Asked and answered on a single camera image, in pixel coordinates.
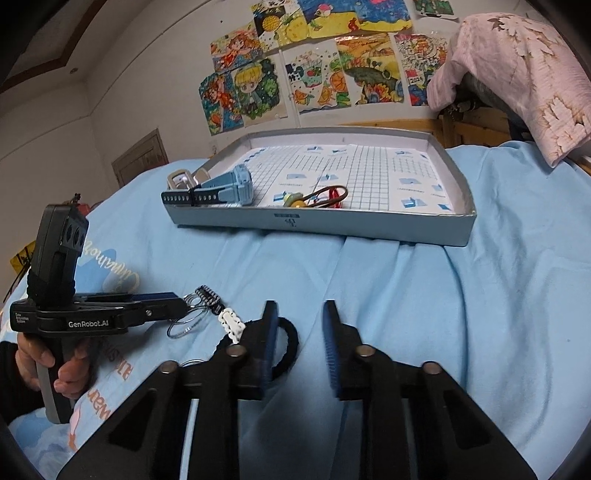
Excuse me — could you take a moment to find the black hair tie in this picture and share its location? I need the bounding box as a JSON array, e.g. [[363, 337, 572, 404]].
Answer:
[[210, 316, 300, 374]]

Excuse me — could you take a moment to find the beige hair claw clip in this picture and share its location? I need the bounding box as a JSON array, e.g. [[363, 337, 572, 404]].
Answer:
[[166, 168, 211, 191]]

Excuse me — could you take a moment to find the brown hair tie with charm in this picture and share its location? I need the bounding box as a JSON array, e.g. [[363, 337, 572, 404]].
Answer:
[[276, 185, 349, 210]]

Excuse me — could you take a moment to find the grey-blue shallow box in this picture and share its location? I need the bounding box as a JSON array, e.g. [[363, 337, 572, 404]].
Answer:
[[161, 126, 477, 248]]

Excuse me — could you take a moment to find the blue smartwatch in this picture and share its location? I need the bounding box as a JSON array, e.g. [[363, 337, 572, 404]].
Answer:
[[161, 165, 254, 207]]

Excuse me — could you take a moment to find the yellow plastic bag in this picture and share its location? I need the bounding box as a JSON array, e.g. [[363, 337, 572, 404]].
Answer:
[[10, 244, 36, 292]]

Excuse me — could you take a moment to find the person's left hand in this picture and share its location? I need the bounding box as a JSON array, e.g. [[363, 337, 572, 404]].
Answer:
[[15, 330, 96, 400]]

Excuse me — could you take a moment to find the group of colourful wall drawings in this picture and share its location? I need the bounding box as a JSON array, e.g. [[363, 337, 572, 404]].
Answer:
[[198, 0, 462, 137]]

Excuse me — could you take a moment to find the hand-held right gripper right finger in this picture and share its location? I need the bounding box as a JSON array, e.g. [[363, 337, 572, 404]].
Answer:
[[322, 300, 539, 480]]

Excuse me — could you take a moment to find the grey cloth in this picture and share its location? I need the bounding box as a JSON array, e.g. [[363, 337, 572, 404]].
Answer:
[[462, 74, 513, 123]]

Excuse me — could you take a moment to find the keyring with charms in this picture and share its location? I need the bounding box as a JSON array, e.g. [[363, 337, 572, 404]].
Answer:
[[166, 285, 245, 370]]

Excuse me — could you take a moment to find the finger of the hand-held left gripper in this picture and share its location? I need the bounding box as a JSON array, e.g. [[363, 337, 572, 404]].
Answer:
[[78, 291, 183, 305], [117, 298, 188, 326]]

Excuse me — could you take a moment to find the light blue printed blanket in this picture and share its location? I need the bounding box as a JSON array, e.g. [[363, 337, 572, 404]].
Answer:
[[0, 141, 591, 480]]

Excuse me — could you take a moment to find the brown wooden door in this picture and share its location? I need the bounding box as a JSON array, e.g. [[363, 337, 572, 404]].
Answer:
[[112, 129, 169, 188]]

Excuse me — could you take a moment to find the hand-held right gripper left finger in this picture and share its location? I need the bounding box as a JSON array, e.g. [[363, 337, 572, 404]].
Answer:
[[55, 300, 280, 480]]

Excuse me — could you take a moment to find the pink floral quilt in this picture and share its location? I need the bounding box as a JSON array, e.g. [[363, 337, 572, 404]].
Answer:
[[427, 13, 591, 168]]

